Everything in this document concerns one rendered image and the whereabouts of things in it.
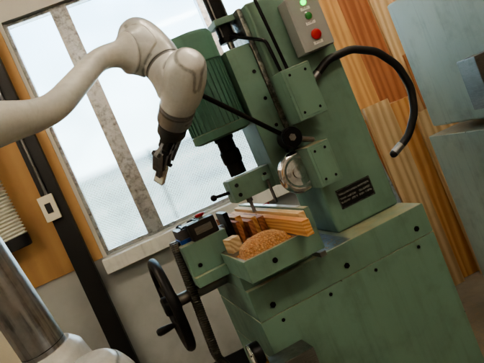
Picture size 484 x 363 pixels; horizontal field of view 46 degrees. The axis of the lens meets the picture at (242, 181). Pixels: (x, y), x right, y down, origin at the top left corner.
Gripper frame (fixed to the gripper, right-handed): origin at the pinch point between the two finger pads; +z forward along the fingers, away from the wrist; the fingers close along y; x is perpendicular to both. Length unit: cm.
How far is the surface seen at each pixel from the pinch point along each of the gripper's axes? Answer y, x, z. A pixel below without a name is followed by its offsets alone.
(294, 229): -2.6, -39.9, -12.6
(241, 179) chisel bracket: 15.5, -18.5, 1.4
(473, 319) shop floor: 88, -126, 77
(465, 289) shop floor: 119, -125, 94
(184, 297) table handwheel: -14.4, -22.7, 24.6
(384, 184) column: 38, -55, -6
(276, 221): 3.4, -34.6, -4.9
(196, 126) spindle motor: 15.5, -0.4, -8.0
